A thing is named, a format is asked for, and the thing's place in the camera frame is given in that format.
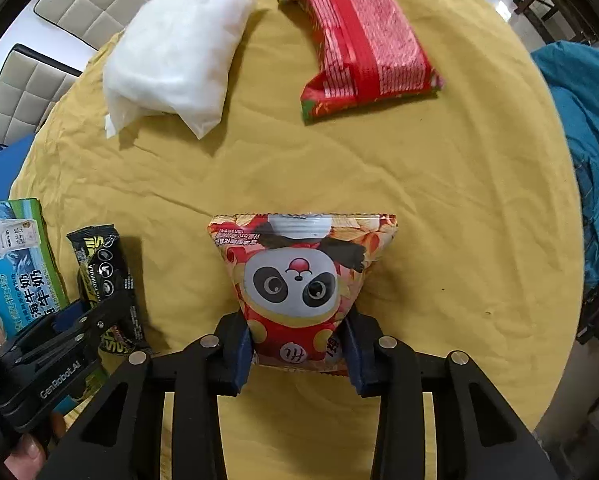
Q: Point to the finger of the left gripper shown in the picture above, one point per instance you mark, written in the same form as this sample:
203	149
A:
75	323

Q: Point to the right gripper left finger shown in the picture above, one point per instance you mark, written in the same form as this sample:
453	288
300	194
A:
119	435

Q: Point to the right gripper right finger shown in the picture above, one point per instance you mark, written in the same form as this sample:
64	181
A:
478	435

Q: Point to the orange panda snack bag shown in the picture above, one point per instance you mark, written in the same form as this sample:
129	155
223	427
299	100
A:
296	277

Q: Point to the white soft pouch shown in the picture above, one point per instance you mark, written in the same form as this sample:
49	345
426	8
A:
174	58

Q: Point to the red snack pack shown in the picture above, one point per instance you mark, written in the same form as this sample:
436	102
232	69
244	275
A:
368	52

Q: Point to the person's left hand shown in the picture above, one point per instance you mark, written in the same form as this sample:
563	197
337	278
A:
28	458

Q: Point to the cardboard box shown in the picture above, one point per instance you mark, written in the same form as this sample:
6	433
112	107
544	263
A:
30	283

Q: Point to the blue foam mat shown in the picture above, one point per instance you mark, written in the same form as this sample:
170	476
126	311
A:
11	162

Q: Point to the yellow tablecloth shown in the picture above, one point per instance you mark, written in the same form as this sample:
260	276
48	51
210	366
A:
488	256

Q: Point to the left white quilted chair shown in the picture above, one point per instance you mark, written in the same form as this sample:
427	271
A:
31	84

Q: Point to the teal blanket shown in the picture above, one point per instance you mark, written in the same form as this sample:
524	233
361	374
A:
571	72

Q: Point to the dark wooden chair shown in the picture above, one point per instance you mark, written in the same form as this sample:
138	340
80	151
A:
556	20

